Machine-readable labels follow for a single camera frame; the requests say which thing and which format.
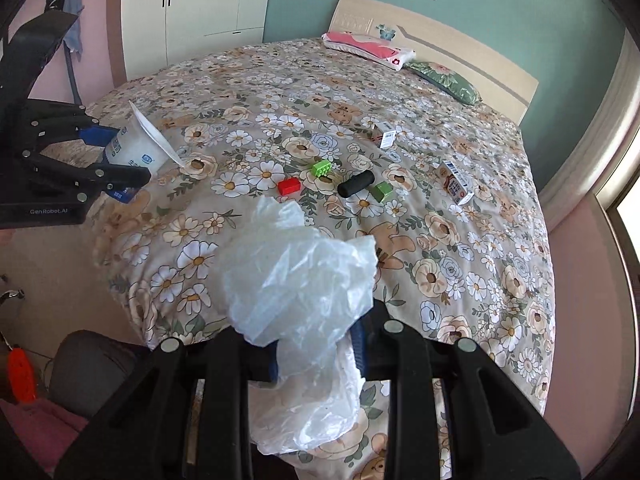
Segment white yogurt cup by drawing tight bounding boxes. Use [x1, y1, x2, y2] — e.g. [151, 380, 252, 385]
[104, 102, 186, 176]

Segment red toy block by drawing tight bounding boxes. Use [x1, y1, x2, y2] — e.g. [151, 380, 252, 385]
[277, 177, 302, 196]

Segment white plastic bag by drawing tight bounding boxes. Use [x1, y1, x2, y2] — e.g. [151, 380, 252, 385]
[209, 196, 378, 455]

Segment light green lego brick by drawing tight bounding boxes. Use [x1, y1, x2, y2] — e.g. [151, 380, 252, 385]
[310, 159, 332, 178]

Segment black foam cylinder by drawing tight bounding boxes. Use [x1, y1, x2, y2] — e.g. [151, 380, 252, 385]
[336, 170, 375, 198]

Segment milk carton box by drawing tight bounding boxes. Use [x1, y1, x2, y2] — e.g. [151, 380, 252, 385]
[438, 160, 474, 206]

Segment dark green cube block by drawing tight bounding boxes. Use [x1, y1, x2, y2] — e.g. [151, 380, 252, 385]
[369, 181, 394, 204]

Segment small white barcode box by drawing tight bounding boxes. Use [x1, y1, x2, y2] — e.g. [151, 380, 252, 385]
[372, 122, 397, 150]

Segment grey trousers legs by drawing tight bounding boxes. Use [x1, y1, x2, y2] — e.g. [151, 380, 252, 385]
[48, 330, 151, 418]

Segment pink quilted jacket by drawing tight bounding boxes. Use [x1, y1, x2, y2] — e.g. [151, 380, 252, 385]
[1, 398, 88, 476]

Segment red object on floor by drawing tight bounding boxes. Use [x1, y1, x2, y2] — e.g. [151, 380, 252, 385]
[6, 347, 37, 403]

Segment white wardrobe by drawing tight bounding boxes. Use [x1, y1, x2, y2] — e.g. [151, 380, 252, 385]
[120, 0, 268, 79]

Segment hanging blue clothes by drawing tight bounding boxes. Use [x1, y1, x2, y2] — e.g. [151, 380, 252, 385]
[43, 0, 86, 106]

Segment floral bed quilt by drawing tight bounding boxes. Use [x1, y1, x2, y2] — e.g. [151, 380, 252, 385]
[90, 39, 555, 408]

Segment pink white pillow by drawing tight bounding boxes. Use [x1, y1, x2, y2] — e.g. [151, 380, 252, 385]
[321, 32, 416, 72]

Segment white curtain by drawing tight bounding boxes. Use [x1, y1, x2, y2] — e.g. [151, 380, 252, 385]
[539, 32, 639, 230]

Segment green floral pillow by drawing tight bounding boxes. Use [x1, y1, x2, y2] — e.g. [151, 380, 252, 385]
[404, 61, 483, 105]

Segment cream wooden headboard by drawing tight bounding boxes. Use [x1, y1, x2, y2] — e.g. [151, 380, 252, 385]
[329, 0, 538, 124]

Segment window with dark frame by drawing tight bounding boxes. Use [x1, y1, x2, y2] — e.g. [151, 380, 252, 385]
[596, 116, 639, 288]

